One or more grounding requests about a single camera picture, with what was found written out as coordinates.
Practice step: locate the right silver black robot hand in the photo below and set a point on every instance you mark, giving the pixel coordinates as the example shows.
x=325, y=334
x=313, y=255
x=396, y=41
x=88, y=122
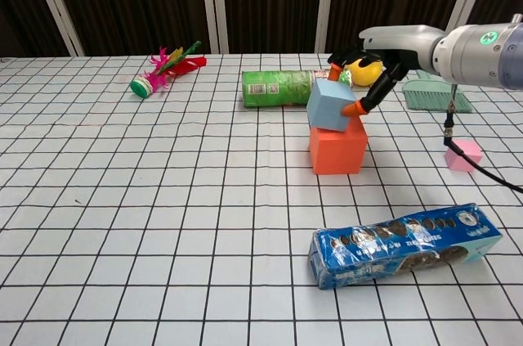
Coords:
x=400, y=39

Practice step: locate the medium blue foam cube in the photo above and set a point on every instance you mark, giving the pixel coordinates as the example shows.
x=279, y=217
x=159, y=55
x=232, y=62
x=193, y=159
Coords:
x=327, y=106

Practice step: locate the small pink foam cube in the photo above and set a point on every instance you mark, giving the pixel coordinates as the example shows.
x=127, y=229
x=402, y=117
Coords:
x=470, y=150

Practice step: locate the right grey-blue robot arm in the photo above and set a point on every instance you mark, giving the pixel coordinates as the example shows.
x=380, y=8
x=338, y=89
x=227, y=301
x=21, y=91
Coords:
x=478, y=51

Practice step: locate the yellow pear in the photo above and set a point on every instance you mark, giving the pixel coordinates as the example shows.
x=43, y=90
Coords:
x=365, y=74

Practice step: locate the green hand brush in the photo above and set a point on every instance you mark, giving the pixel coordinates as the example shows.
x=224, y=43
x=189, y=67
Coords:
x=425, y=96

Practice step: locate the large orange foam cube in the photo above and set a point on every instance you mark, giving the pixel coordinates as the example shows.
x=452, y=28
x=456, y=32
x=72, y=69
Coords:
x=337, y=154

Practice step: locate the green chips can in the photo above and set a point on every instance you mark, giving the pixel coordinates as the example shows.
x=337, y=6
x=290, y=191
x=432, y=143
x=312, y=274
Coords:
x=278, y=86

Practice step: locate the blue cookie box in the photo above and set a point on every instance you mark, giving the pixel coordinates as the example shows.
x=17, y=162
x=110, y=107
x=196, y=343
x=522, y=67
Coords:
x=400, y=248

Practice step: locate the pink red feather shuttlecock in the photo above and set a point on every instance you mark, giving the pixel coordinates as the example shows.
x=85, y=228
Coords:
x=143, y=86

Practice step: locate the white checkered tablecloth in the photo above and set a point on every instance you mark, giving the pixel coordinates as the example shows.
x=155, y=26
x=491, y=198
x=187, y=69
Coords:
x=122, y=199

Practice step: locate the white screen frame post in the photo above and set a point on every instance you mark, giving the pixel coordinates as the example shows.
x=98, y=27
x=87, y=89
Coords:
x=212, y=2
x=55, y=2
x=466, y=2
x=328, y=2

